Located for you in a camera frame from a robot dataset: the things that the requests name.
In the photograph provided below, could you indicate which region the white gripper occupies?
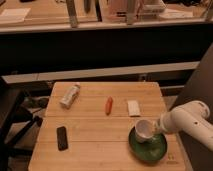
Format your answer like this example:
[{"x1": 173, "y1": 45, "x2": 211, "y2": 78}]
[{"x1": 152, "y1": 117, "x2": 165, "y2": 134}]

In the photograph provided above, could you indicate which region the white ceramic cup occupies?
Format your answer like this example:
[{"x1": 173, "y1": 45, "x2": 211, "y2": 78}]
[{"x1": 135, "y1": 120, "x2": 154, "y2": 143}]

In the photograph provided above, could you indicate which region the green ceramic bowl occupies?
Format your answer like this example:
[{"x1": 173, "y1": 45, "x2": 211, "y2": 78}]
[{"x1": 128, "y1": 128, "x2": 168, "y2": 164}]

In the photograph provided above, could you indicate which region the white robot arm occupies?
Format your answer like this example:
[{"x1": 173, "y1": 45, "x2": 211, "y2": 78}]
[{"x1": 153, "y1": 100, "x2": 213, "y2": 151}]

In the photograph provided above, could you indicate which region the orange carrot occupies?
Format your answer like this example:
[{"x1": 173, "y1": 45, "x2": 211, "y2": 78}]
[{"x1": 105, "y1": 97, "x2": 113, "y2": 115}]

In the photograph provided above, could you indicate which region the white plastic bottle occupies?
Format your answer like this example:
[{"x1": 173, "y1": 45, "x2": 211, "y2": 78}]
[{"x1": 60, "y1": 82, "x2": 80, "y2": 109}]

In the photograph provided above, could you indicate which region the white paper sheet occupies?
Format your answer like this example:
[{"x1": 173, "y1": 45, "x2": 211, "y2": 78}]
[{"x1": 0, "y1": 8, "x2": 30, "y2": 24}]

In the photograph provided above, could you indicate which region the metal frame post right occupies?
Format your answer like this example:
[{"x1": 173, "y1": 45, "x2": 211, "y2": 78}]
[{"x1": 126, "y1": 0, "x2": 137, "y2": 25}]

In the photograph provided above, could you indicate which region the metal frame post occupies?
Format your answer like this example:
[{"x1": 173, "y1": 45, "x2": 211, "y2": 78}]
[
  {"x1": 66, "y1": 0, "x2": 78, "y2": 28},
  {"x1": 126, "y1": 0, "x2": 137, "y2": 25}
]

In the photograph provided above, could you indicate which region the metal frame post left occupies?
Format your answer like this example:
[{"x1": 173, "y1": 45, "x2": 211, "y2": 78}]
[{"x1": 66, "y1": 0, "x2": 78, "y2": 28}]

